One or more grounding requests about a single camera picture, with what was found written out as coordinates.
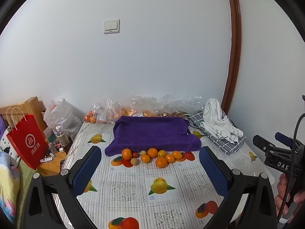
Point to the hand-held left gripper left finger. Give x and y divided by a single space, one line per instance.
87 169

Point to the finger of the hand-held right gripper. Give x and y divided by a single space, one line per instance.
262 143
283 138

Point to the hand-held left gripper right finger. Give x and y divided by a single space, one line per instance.
213 171

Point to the orange mandarin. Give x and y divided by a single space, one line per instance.
176 154
145 158
161 162
126 153
152 152
170 158
162 153

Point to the small tan round fruit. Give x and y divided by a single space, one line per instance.
143 153
134 161

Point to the small red round fruit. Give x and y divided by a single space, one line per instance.
135 154

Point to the purple towel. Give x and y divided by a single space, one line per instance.
152 131

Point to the clear bag of tan fruits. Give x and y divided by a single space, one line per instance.
181 105

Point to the person's right hand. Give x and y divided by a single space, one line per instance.
282 193

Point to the grey checked cloth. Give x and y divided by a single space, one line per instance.
221 143

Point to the wooden bedside table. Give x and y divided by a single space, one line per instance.
54 162

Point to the clear plastic bottle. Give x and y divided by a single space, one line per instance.
62 138

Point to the fruit print tablecloth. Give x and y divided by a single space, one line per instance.
133 183

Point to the white striped towel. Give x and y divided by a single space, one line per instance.
214 114

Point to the white plastic bag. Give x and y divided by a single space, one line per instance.
62 116

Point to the small clear bag of mandarins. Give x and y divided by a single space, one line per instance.
104 112

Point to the red paper bag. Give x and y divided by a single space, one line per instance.
26 143

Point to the green bed sheet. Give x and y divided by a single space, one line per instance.
23 190

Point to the colourful printed blanket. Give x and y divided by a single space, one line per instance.
8 183

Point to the large clear bag of mandarins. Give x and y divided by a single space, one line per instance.
143 105

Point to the cardboard box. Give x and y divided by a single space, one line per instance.
31 105

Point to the lavender fuzzy cloth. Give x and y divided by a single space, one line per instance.
2 124

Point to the white light switch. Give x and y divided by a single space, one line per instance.
111 26

